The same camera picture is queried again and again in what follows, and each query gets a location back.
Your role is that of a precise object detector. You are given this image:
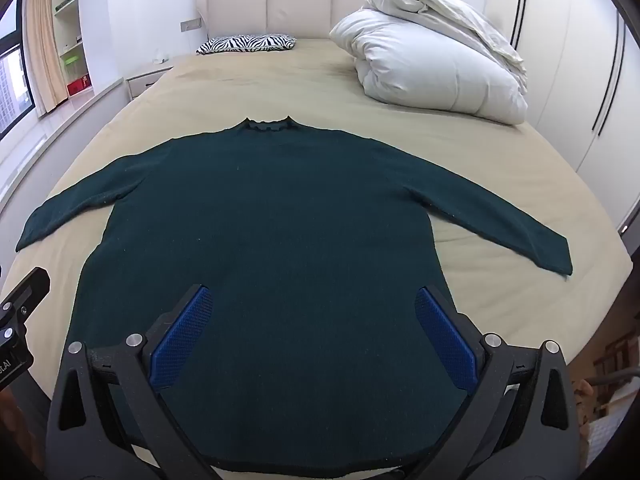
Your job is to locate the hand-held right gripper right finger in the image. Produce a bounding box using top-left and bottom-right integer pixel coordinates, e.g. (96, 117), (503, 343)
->
(400, 285), (583, 480)

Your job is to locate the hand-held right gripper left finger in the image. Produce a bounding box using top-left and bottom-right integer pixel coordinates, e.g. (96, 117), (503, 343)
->
(45, 284), (221, 480)

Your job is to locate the dark green sweater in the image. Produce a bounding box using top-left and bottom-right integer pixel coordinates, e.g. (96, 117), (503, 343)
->
(15, 116), (573, 478)

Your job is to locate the white window bench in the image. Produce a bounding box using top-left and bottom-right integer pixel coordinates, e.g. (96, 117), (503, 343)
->
(0, 77), (126, 211)

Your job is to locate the white nightstand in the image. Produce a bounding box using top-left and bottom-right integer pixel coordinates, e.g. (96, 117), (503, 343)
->
(125, 62), (173, 101)

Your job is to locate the window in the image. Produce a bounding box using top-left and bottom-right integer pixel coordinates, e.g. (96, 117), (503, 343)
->
(0, 0), (37, 136)

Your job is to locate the white folded duvet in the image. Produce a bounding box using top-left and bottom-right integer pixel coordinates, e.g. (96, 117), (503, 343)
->
(329, 0), (529, 126)

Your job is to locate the beige bed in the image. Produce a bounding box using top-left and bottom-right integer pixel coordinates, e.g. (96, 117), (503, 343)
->
(0, 0), (632, 480)

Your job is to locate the beige curtain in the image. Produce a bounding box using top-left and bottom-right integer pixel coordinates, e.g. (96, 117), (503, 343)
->
(22, 0), (68, 113)

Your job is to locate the zebra print pillow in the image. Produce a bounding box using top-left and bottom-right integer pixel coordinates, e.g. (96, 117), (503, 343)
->
(196, 34), (298, 56)

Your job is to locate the white wardrobe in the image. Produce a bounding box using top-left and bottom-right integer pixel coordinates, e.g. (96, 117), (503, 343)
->
(482, 0), (640, 233)

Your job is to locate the white wall shelf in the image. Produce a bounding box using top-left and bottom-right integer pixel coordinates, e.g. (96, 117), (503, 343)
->
(52, 0), (93, 96)

